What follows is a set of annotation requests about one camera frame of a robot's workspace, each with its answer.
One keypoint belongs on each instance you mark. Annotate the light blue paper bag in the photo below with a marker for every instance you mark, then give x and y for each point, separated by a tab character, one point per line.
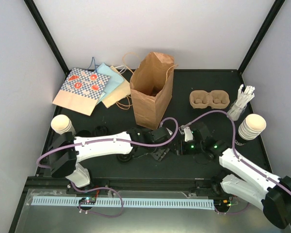
114	81

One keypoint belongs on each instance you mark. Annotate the left black frame post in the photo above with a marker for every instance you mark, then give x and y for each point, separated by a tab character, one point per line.
47	35

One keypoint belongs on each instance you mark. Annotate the black sleeved paper cup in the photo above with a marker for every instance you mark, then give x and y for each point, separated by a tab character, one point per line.
83	133

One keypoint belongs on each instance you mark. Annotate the right paper cup stack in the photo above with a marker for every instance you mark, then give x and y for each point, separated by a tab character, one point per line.
250	128

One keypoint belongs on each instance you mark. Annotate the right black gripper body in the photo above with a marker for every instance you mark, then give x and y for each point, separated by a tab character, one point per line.
188	150

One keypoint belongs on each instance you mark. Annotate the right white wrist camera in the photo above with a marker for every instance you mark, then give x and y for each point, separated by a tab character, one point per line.
187	133

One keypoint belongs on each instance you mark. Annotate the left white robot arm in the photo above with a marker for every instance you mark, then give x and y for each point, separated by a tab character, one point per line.
133	143

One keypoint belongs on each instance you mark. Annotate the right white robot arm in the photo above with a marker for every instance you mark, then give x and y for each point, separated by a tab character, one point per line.
268	192

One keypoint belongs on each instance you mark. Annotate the black lid stack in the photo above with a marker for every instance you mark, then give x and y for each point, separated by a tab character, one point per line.
100	131
124	158

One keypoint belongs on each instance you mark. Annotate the paper cup stack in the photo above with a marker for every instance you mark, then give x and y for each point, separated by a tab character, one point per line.
62	124
250	128

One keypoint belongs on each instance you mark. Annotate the black frame post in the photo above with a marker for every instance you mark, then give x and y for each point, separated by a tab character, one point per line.
47	35
276	6

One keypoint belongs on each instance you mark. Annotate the left paper cup stack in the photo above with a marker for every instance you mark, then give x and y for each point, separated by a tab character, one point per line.
62	124

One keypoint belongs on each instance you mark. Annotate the right black frame post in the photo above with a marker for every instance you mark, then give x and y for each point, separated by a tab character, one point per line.
276	6

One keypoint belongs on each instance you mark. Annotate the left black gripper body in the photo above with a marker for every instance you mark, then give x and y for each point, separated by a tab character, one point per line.
159	155

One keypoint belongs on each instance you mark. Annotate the white straws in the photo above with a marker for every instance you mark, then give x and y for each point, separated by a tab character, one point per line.
244	96

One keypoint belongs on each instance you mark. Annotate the brown paper bag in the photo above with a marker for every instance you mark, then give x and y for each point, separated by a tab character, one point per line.
151	87

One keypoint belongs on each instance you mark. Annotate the small circuit board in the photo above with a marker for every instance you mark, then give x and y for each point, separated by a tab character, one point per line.
87	200

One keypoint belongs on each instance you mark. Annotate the light blue cable duct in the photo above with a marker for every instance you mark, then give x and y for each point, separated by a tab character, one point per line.
126	203

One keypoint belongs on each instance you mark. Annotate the tan paper bag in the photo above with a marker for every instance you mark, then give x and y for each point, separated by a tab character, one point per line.
121	92

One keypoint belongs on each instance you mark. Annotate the far pulp cup carrier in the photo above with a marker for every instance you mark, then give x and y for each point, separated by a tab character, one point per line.
216	99

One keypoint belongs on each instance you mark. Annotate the blue checkered paper bag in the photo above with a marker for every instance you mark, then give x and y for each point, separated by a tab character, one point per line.
81	91

